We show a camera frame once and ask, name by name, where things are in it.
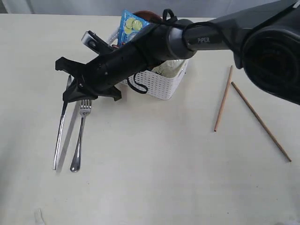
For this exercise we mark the silver metal knife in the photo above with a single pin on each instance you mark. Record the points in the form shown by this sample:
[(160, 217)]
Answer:
[(59, 135)]

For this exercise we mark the silver metal fork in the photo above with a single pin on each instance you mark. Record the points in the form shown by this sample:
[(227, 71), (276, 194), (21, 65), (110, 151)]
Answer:
[(84, 111)]

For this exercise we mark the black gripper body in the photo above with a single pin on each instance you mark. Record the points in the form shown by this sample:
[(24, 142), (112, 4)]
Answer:
[(105, 71)]

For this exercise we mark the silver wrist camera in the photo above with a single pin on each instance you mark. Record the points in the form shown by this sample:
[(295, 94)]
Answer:
[(95, 43)]

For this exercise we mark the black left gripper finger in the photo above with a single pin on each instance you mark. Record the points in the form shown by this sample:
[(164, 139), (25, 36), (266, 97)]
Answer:
[(76, 91)]

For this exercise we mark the brown wooden chopstick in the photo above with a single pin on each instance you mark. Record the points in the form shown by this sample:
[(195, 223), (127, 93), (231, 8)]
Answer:
[(272, 137), (223, 99)]

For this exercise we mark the blue chips bag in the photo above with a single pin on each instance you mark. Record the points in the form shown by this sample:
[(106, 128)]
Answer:
[(130, 26)]

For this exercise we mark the white patterned ceramic bowl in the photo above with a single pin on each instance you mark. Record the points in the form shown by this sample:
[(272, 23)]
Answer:
[(169, 68)]

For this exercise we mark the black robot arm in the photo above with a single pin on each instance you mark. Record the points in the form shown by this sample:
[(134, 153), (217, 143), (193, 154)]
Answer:
[(265, 41)]

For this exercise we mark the white plastic woven basket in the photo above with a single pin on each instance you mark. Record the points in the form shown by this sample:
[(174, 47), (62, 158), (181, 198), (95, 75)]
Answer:
[(158, 86)]

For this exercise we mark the brown wooden plate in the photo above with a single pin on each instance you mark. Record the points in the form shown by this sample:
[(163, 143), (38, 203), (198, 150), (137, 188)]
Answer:
[(148, 16)]

